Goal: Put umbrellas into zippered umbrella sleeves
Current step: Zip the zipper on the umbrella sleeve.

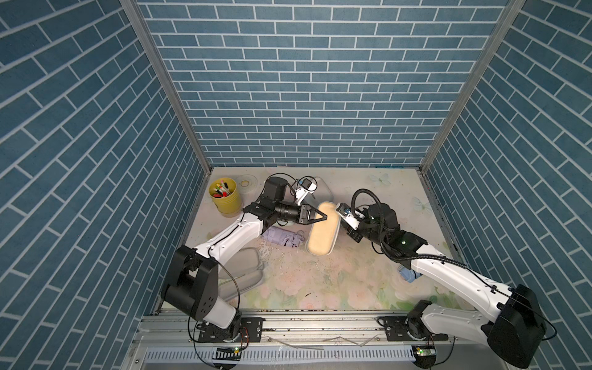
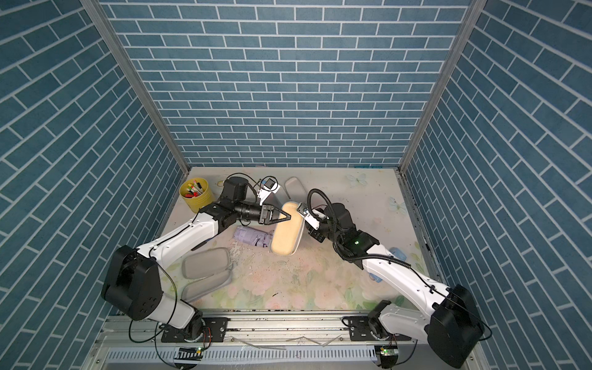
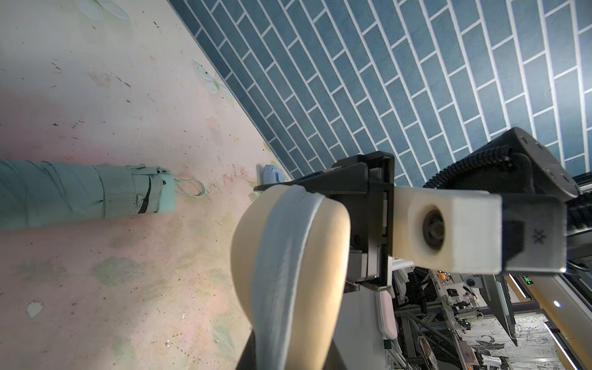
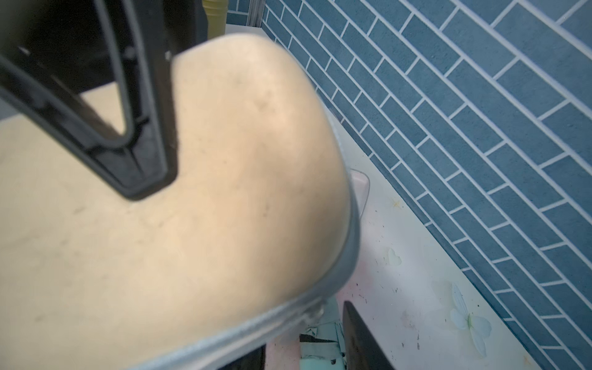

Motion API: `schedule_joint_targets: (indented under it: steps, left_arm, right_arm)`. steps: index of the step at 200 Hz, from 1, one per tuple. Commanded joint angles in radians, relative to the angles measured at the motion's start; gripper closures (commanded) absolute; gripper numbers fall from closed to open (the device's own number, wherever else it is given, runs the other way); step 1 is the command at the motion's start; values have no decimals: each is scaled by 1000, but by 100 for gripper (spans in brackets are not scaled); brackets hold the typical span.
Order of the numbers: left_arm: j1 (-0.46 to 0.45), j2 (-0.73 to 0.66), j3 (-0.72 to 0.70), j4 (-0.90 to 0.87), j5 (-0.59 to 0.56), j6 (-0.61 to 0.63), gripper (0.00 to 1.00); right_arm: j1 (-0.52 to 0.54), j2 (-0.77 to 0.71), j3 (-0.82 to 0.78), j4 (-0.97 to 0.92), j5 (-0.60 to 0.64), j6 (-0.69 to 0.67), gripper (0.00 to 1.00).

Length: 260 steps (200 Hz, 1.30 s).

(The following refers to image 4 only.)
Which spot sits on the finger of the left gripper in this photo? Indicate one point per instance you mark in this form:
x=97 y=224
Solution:
x=96 y=76

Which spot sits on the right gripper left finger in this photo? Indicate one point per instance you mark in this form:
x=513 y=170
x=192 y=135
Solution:
x=254 y=360

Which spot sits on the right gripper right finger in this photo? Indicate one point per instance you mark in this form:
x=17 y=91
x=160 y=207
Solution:
x=362 y=350

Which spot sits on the beige umbrella case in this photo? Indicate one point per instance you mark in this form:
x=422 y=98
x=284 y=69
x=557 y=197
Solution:
x=258 y=229

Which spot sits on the blue open umbrella case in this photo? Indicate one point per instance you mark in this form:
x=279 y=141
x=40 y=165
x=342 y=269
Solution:
x=360 y=186

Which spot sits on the yellow cup with markers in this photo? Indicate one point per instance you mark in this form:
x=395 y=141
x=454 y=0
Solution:
x=216 y=12

